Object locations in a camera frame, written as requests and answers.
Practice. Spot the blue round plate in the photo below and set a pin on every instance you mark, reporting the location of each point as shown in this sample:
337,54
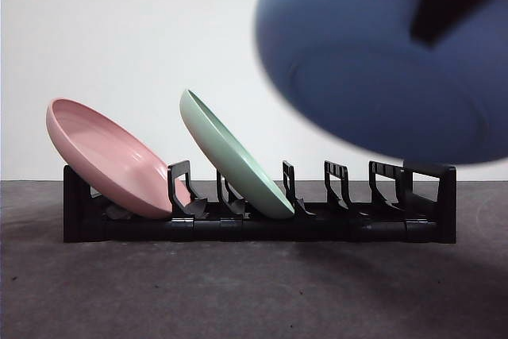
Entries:
357,77

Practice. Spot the pink round plate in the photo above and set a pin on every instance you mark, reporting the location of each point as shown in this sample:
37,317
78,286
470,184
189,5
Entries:
111,156

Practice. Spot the green round plate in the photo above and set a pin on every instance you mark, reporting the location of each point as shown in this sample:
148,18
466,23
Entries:
230,156

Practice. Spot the black plastic dish rack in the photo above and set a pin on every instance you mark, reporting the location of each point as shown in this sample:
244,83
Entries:
278,232

